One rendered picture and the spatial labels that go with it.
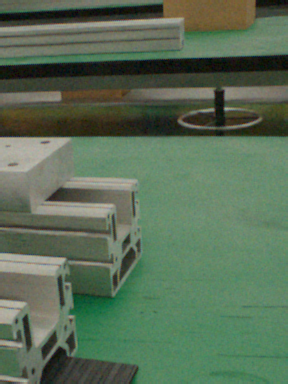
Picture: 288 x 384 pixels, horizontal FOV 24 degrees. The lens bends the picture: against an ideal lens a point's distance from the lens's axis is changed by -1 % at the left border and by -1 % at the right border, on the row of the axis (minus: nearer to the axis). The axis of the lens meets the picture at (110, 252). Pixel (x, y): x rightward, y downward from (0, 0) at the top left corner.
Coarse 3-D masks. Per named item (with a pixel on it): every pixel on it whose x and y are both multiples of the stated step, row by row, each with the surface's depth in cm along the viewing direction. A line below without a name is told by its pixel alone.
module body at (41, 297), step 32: (0, 256) 55; (32, 256) 54; (0, 288) 54; (32, 288) 52; (64, 288) 53; (0, 320) 45; (32, 320) 53; (64, 320) 54; (0, 352) 47; (32, 352) 49; (64, 352) 55
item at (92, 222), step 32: (64, 192) 70; (96, 192) 69; (128, 192) 68; (0, 224) 67; (32, 224) 64; (64, 224) 63; (96, 224) 62; (128, 224) 69; (64, 256) 65; (96, 256) 63; (128, 256) 71; (96, 288) 65
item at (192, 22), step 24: (168, 0) 244; (192, 0) 241; (216, 0) 239; (240, 0) 236; (192, 24) 245; (216, 24) 242; (240, 24) 239; (72, 96) 428; (96, 96) 423; (120, 96) 418
